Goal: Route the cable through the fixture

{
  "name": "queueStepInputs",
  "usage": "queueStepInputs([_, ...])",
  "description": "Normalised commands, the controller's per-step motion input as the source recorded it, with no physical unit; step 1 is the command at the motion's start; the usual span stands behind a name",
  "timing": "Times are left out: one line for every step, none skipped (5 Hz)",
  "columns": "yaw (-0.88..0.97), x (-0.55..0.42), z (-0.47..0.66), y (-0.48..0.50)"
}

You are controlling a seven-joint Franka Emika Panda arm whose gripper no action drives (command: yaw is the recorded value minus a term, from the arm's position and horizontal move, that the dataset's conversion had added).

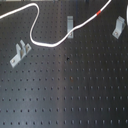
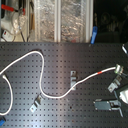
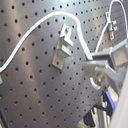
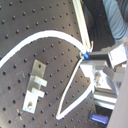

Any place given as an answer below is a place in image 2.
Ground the white device with red button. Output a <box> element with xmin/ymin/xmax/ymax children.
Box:
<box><xmin>2</xmin><ymin>30</ymin><xmax>15</xmax><ymax>42</ymax></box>

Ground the lower left metal clip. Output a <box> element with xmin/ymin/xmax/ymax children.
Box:
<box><xmin>30</xmin><ymin>95</ymin><xmax>43</xmax><ymax>113</ymax></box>

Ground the black perforated pegboard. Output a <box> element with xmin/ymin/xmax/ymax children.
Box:
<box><xmin>0</xmin><ymin>43</ymin><xmax>128</xmax><ymax>128</ymax></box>

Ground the grey metal gripper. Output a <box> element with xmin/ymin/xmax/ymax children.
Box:
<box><xmin>94</xmin><ymin>75</ymin><xmax>122</xmax><ymax>111</ymax></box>

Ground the blue clamp handle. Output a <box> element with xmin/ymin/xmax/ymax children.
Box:
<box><xmin>90</xmin><ymin>26</ymin><xmax>98</xmax><ymax>44</ymax></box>

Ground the upper metal cable clip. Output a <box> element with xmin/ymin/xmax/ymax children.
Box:
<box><xmin>70</xmin><ymin>71</ymin><xmax>78</xmax><ymax>91</ymax></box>

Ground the white cable with red mark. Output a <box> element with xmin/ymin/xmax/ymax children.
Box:
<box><xmin>0</xmin><ymin>50</ymin><xmax>124</xmax><ymax>116</ymax></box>

